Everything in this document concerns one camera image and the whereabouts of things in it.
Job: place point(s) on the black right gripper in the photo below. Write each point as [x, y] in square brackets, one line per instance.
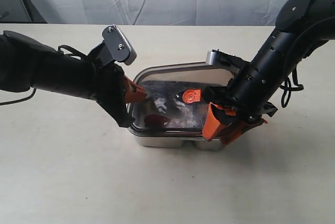
[246, 97]

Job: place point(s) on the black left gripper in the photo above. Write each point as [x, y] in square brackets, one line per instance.
[110, 88]

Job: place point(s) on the red toy sausage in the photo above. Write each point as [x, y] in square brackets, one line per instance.
[155, 120]

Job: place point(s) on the dark transparent lid orange seal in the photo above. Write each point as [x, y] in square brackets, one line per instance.
[181, 83]

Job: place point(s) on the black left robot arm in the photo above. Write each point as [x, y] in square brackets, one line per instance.
[28, 64]

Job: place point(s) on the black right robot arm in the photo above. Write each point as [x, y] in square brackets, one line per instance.
[301, 27]

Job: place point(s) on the steel two-compartment lunch box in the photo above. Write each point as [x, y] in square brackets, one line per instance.
[180, 144]

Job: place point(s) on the dark cabinet at left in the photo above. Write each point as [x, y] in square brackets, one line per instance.
[20, 11]

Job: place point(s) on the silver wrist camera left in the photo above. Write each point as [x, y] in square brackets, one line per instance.
[114, 47]

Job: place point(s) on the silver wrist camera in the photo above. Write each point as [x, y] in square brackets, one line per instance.
[114, 47]
[225, 61]

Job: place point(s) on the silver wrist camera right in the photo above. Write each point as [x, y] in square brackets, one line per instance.
[225, 61]

